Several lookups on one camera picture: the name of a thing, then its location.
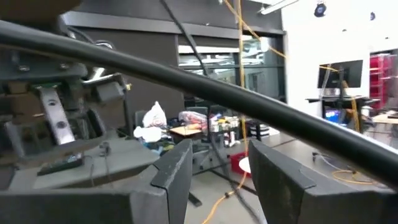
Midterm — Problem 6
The linear ceiling light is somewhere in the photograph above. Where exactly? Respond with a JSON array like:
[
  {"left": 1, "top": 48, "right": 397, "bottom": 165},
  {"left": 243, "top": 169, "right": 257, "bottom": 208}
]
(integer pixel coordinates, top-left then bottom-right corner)
[{"left": 257, "top": 0, "right": 300, "bottom": 16}]

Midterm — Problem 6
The round white table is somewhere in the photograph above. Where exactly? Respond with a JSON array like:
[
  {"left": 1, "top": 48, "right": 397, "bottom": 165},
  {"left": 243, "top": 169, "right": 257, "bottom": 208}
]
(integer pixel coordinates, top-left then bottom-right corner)
[{"left": 238, "top": 156, "right": 252, "bottom": 174}]

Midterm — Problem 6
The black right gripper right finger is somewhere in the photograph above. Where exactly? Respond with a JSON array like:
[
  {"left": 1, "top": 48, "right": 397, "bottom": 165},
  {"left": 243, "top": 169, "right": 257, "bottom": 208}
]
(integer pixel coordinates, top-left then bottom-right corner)
[{"left": 248, "top": 138, "right": 398, "bottom": 224}]

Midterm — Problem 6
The black right camera cable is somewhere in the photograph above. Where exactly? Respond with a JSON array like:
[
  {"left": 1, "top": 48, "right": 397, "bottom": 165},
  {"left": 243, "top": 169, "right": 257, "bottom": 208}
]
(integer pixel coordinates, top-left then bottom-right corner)
[{"left": 0, "top": 19, "right": 398, "bottom": 189}]

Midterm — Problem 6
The red storage rack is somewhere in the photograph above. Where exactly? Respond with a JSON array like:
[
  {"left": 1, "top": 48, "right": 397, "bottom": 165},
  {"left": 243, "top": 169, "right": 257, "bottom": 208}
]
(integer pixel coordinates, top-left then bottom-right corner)
[{"left": 369, "top": 53, "right": 398, "bottom": 110}]

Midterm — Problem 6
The red flat object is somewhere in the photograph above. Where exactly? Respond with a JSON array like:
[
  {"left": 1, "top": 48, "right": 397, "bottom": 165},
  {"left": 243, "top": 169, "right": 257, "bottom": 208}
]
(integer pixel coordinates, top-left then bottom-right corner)
[{"left": 229, "top": 151, "right": 250, "bottom": 179}]

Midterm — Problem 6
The light wooden table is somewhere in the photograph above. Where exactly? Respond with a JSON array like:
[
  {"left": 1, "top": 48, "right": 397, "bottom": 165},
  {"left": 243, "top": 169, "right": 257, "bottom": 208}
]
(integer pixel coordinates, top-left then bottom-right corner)
[{"left": 371, "top": 112, "right": 398, "bottom": 126}]

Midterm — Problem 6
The black monitor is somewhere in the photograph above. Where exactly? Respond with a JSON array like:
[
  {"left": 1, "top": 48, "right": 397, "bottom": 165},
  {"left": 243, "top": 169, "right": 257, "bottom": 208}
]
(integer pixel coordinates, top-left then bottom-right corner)
[{"left": 317, "top": 59, "right": 364, "bottom": 90}]

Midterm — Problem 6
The yellow cable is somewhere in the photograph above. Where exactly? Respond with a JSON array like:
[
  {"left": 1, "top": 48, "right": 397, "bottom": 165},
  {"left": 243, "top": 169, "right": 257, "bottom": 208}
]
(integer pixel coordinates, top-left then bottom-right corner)
[
  {"left": 222, "top": 0, "right": 361, "bottom": 133},
  {"left": 201, "top": 0, "right": 251, "bottom": 224}
]

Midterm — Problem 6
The black white striped stool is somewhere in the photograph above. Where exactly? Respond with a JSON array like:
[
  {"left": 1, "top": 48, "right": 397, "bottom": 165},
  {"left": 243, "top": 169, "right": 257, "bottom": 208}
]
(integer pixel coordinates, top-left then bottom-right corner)
[{"left": 248, "top": 123, "right": 272, "bottom": 138}]

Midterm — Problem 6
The black monitor desk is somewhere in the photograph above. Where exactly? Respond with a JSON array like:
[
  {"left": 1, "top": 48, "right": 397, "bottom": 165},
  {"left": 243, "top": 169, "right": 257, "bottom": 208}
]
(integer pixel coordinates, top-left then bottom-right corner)
[{"left": 305, "top": 95, "right": 381, "bottom": 133}]

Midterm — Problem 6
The white cable with black plug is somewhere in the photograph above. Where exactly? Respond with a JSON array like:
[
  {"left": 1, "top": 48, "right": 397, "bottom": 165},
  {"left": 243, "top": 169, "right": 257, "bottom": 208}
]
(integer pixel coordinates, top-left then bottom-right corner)
[{"left": 312, "top": 150, "right": 335, "bottom": 171}]

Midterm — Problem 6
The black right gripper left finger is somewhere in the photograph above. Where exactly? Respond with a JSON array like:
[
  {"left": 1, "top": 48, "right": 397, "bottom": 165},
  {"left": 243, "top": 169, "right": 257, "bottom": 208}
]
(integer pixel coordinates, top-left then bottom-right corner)
[{"left": 0, "top": 139, "right": 194, "bottom": 224}]

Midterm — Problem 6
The orange cable loop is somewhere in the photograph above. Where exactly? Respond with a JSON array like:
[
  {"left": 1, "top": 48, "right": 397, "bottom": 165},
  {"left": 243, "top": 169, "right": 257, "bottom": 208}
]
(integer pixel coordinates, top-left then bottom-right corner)
[{"left": 330, "top": 169, "right": 374, "bottom": 185}]

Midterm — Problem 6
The grey desk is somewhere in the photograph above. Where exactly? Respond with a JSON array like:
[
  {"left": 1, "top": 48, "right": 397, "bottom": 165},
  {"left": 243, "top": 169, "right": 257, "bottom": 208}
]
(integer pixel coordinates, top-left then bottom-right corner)
[{"left": 8, "top": 136, "right": 161, "bottom": 191}]

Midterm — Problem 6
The flat cardboard sheet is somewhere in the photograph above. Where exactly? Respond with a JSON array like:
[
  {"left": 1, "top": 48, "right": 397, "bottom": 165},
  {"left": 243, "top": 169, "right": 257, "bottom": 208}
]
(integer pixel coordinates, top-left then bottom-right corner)
[{"left": 169, "top": 124, "right": 203, "bottom": 137}]

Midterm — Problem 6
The black keyboard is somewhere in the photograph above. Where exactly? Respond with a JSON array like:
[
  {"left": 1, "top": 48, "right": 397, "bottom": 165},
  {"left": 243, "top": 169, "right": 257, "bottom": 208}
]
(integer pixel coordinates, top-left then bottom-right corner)
[{"left": 36, "top": 155, "right": 85, "bottom": 177}]

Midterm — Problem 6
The clear pink plastic bag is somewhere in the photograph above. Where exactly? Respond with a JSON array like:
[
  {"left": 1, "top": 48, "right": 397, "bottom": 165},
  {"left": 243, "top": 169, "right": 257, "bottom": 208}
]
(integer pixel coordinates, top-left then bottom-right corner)
[{"left": 178, "top": 110, "right": 208, "bottom": 126}]

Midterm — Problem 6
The small blue-lit screen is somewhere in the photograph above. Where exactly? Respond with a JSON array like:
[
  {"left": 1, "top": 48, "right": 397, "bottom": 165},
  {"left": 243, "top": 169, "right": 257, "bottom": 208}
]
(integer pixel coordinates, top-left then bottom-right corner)
[{"left": 324, "top": 108, "right": 343, "bottom": 124}]

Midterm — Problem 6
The crumpled white plastic bag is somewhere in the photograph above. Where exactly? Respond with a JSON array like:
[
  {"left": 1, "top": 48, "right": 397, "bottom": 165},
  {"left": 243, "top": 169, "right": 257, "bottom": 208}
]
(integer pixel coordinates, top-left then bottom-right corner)
[{"left": 132, "top": 126, "right": 163, "bottom": 144}]

